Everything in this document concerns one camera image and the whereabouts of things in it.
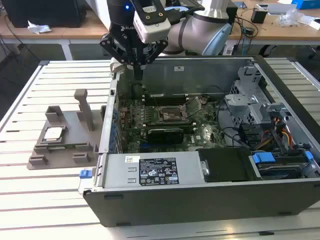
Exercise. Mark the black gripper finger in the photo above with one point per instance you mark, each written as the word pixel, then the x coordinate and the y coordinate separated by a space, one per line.
pixel 156 53
pixel 111 51

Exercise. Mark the silver CPU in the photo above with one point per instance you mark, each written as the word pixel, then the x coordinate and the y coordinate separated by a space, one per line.
pixel 53 133

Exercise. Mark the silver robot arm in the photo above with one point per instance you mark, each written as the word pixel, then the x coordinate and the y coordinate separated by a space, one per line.
pixel 192 30

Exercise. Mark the white case sticker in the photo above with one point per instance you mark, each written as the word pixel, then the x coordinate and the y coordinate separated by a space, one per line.
pixel 178 68

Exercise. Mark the wooden desk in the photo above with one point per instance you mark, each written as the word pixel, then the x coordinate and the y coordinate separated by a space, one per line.
pixel 275 33
pixel 82 32

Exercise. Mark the black RAM slot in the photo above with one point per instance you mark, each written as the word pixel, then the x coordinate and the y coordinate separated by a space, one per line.
pixel 172 100
pixel 172 96

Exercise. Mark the green RAM stick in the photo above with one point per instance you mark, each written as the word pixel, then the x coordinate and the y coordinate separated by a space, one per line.
pixel 62 147
pixel 170 125

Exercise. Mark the black computer tower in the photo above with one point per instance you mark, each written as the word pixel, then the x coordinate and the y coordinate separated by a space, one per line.
pixel 45 12

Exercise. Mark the crumpled white paper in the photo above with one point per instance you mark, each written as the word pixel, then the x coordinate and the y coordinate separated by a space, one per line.
pixel 37 27

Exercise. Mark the black graphics card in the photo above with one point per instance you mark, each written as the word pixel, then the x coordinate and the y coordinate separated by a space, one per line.
pixel 165 136

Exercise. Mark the tall black box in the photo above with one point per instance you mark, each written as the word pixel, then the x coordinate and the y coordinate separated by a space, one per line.
pixel 232 15

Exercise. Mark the brown parts rack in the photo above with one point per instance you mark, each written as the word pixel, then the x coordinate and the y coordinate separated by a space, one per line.
pixel 72 130

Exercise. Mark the green motherboard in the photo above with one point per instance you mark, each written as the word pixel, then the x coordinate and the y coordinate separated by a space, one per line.
pixel 205 130

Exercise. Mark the metal drive cage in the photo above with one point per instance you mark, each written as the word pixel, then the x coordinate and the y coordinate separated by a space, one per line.
pixel 240 100

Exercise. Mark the black power adapter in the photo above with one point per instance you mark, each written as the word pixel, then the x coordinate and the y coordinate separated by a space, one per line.
pixel 249 30

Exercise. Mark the blue card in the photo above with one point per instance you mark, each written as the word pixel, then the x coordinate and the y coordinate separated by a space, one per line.
pixel 241 4

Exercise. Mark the small black cube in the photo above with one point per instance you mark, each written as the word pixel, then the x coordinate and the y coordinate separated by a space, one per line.
pixel 258 16

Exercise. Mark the silver power supply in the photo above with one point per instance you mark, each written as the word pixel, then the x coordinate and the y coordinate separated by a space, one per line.
pixel 117 172

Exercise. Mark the black power connector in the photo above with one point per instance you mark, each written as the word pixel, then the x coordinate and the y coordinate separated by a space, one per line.
pixel 248 133

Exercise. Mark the blue case latch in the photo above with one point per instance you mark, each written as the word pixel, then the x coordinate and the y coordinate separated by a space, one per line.
pixel 85 174

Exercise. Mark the flat white box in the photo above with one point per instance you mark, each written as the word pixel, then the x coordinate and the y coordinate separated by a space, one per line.
pixel 280 8

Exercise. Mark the clear plastic bag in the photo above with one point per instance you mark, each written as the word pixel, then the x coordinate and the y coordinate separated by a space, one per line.
pixel 290 17

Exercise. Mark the hard disk in blue carrier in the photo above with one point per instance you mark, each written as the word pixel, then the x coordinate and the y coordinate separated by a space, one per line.
pixel 263 158

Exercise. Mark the black PC case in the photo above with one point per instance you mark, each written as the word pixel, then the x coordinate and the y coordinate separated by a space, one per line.
pixel 175 207

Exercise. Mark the blue cardboard box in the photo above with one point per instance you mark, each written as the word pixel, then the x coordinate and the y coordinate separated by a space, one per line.
pixel 307 3

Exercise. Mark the small white box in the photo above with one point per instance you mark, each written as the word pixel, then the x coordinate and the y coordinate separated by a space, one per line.
pixel 313 23

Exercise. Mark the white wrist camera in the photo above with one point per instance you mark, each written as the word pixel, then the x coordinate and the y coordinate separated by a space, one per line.
pixel 152 27

